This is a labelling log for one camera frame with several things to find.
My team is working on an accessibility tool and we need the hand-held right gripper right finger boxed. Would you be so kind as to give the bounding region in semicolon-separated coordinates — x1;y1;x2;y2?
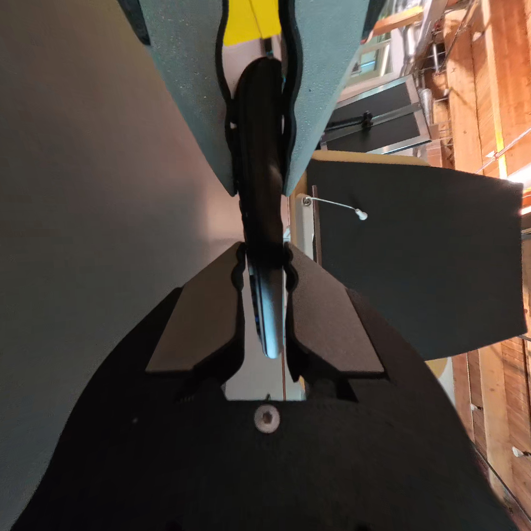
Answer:
284;243;386;383

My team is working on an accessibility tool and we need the black board with wooden frame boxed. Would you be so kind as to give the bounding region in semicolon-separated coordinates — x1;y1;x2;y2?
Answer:
290;150;529;379

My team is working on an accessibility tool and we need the wire tether with white tip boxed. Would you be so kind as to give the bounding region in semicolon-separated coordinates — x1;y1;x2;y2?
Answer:
302;196;369;222

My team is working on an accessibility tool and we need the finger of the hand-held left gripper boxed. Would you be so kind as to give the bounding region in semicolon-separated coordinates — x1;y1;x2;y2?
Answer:
139;0;240;197
281;0;371;197

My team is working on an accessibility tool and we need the yellow box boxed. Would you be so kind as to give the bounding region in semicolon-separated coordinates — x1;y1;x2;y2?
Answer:
223;0;283;46

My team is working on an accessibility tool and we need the black framed double panel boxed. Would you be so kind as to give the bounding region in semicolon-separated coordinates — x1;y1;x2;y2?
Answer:
323;77;433;153

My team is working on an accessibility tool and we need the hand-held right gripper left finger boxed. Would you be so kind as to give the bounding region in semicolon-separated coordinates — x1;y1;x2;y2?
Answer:
145;243;248;386

